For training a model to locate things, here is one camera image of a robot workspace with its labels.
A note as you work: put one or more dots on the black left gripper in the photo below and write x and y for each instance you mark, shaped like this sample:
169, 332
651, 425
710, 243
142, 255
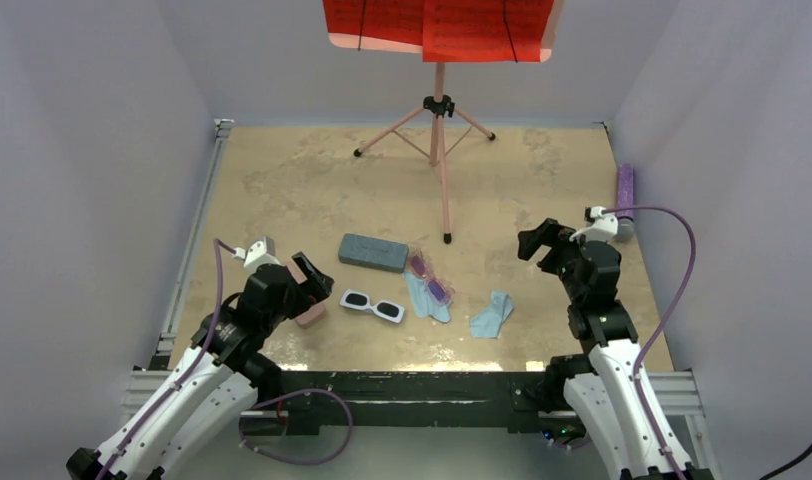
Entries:
316, 288

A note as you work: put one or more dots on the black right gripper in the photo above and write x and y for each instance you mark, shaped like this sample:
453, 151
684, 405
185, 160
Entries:
549, 233

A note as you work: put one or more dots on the grey glasses case green lining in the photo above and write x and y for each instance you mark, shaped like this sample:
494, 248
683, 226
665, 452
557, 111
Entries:
373, 253

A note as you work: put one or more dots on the blue cloth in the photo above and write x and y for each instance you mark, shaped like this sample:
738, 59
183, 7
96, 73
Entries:
489, 321
424, 304

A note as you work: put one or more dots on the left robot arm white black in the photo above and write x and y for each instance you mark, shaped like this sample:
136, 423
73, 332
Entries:
219, 375

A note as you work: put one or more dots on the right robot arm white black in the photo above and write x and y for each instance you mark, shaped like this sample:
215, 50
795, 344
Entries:
606, 384

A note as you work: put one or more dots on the pink purple sunglasses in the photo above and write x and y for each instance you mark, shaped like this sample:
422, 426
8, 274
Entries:
439, 290

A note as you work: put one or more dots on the pink glasses case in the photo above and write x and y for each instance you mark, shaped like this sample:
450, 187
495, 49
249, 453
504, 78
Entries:
311, 316

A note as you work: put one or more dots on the purple microphone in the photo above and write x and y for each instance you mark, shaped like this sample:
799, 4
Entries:
625, 197

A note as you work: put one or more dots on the pink music stand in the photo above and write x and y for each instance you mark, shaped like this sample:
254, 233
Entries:
441, 107

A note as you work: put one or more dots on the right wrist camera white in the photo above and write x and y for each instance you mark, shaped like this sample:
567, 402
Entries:
601, 225

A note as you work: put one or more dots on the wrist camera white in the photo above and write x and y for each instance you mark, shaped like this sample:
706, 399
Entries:
601, 225
259, 253

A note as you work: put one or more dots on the white frame sunglasses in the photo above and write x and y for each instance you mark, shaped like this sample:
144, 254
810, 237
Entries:
383, 309

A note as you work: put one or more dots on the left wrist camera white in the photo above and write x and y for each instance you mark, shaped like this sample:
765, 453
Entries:
259, 253

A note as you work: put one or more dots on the black base frame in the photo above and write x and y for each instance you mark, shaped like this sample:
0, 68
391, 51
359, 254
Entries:
518, 402

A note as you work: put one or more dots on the aluminium rail left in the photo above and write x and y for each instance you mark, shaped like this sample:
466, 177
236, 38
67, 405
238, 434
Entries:
161, 357

